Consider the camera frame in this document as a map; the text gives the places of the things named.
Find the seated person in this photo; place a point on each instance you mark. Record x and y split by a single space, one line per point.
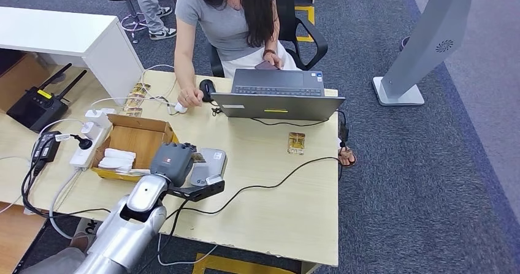
227 24

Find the cardboard box with yellow side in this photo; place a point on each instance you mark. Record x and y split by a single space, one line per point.
134 138

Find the person's foot in sandal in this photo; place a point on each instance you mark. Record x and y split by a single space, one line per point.
347 157

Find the white desk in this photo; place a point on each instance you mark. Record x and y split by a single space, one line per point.
48 30

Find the white object with black print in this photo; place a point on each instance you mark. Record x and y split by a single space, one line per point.
87 226

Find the grey laptop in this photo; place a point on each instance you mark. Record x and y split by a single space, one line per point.
279 106

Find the gold patterned ID card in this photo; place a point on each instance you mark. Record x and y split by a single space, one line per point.
198 157

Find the person's right hand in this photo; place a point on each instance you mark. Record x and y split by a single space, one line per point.
190 96

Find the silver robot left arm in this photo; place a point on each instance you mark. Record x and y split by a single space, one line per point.
122 235

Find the black office chair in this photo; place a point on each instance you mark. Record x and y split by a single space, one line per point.
312 44

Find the dark smartphone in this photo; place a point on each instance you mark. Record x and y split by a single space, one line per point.
264 66

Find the person's right forearm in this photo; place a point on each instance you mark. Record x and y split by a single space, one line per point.
185 71

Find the grey kiosk stand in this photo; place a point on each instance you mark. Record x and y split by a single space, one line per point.
430 40

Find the white paper sheet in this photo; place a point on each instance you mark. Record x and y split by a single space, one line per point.
138 172

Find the yellow table frame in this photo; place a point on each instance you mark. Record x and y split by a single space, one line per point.
227 266

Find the black plug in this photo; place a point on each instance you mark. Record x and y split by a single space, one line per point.
84 143

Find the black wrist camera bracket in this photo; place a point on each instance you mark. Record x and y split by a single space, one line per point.
195 193

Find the standing person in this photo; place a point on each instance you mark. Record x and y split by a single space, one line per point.
150 4

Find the black power adapter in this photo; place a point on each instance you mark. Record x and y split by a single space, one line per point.
47 148

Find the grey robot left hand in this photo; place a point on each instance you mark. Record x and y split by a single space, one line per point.
172 162

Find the black router with antennas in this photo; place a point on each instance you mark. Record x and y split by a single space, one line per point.
37 109

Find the black computer mouse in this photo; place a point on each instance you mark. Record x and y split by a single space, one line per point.
207 90

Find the white power strip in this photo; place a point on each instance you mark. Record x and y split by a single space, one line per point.
82 158

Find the person's left hand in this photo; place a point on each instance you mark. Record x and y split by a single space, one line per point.
274 59

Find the person's left forearm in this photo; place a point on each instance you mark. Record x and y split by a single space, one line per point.
274 36

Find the small white rounded case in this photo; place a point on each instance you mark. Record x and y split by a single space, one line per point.
180 108

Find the white flat charger plug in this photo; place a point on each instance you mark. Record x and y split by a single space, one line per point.
98 116

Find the grey card reader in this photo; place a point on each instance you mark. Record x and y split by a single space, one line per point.
213 164

